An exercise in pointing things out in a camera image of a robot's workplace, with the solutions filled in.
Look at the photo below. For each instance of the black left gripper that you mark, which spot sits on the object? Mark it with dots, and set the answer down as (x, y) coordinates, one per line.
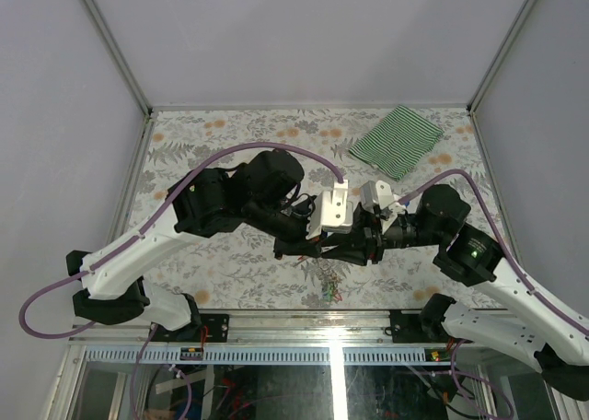
(297, 245)

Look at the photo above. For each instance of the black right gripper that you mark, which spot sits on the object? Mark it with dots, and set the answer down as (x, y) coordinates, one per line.
(364, 241)

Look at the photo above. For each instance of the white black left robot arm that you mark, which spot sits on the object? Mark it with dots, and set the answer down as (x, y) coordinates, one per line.
(215, 201)

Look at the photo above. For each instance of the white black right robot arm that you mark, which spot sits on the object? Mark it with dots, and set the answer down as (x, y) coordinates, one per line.
(549, 337)

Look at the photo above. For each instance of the floral tablecloth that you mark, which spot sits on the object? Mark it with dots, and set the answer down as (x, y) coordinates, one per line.
(239, 271)

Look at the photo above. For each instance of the green white striped cloth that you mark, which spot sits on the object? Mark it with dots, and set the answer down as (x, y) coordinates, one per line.
(397, 143)

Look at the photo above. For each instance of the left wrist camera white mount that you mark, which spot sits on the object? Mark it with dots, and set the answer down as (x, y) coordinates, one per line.
(332, 212)

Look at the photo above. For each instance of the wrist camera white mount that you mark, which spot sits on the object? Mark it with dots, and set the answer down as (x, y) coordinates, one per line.
(332, 212)
(377, 198)

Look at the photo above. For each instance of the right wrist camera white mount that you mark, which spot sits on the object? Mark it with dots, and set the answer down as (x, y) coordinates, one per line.
(377, 198)

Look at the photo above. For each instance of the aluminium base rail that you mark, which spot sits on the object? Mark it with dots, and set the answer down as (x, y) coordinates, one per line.
(382, 337)

